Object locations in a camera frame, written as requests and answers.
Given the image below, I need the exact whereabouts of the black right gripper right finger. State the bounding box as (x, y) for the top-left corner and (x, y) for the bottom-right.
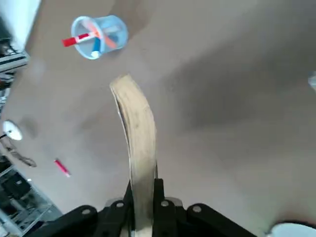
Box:
(152, 178), (257, 237)

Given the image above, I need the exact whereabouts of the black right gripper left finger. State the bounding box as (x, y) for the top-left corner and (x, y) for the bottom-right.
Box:
(24, 180), (135, 237)

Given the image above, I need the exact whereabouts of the dark cover book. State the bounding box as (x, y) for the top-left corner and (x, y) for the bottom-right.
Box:
(109, 73), (159, 237)

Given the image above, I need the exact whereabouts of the pink marker pen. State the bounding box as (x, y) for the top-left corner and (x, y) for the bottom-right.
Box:
(53, 158), (72, 178)

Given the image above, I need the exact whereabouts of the white desk lamp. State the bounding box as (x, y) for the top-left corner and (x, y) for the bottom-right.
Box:
(0, 119), (23, 142)

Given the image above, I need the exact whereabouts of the blue marker white cap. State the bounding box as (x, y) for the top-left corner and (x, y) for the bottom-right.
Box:
(90, 37), (104, 59)

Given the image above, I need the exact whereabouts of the orange pen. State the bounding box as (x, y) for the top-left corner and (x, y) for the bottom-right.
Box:
(84, 21), (119, 49)

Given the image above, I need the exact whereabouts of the red marker pen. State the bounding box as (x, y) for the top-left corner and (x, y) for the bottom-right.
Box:
(61, 32), (99, 48)

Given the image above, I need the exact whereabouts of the translucent blue pen cup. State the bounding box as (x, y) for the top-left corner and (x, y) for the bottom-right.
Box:
(71, 15), (129, 60)

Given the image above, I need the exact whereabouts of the black lamp cord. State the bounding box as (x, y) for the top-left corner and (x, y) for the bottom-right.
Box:
(0, 138), (38, 168)

